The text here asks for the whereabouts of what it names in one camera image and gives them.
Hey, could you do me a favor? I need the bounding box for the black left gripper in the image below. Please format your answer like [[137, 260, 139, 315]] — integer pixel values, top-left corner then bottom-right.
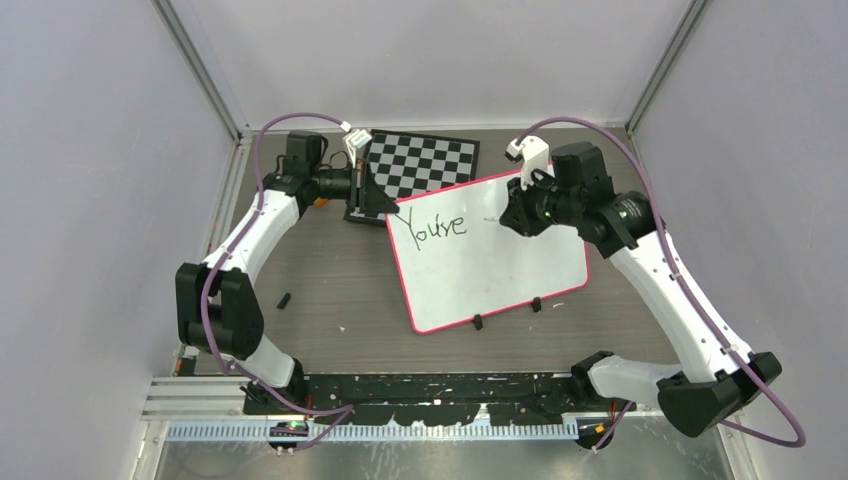
[[313, 160, 401, 216]]

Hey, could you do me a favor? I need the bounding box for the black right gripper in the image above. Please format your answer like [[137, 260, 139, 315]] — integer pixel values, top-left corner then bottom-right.
[[501, 167, 580, 237]]

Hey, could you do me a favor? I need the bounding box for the pink framed whiteboard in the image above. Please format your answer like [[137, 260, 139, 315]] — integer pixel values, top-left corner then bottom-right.
[[385, 171, 591, 334]]

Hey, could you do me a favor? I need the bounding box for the black marker cap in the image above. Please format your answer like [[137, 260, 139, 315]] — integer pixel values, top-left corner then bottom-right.
[[276, 292, 292, 310]]

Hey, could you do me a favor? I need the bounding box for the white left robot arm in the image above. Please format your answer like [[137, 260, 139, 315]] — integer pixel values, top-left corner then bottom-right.
[[175, 129, 399, 414]]

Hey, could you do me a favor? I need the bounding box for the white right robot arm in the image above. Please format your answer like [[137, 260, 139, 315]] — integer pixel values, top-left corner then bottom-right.
[[499, 137, 782, 437]]

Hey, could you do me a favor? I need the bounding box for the black white checkerboard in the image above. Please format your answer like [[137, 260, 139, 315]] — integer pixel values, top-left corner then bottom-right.
[[365, 129, 480, 200]]

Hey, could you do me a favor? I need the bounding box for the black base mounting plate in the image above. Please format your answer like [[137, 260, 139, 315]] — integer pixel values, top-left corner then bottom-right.
[[282, 372, 626, 427]]

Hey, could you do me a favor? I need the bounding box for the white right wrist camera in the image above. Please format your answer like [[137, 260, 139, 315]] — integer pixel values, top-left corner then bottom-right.
[[505, 136, 550, 190]]

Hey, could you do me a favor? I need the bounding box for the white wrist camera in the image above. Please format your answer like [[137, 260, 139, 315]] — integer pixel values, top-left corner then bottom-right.
[[505, 136, 550, 190], [342, 128, 373, 165]]

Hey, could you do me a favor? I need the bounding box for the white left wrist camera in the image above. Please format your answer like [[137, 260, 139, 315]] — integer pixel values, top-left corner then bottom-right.
[[342, 128, 373, 165]]

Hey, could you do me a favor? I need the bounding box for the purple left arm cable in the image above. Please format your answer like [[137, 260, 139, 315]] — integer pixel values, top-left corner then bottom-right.
[[199, 112, 356, 455]]

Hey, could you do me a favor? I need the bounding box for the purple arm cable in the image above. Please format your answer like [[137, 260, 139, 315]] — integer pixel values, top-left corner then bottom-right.
[[199, 112, 356, 455], [513, 116, 808, 453]]

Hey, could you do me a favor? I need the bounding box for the aluminium frame rail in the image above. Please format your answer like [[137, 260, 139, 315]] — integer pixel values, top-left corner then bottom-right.
[[142, 372, 660, 447]]

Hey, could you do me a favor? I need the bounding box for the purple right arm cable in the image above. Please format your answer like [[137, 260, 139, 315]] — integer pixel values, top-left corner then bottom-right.
[[513, 116, 808, 453]]

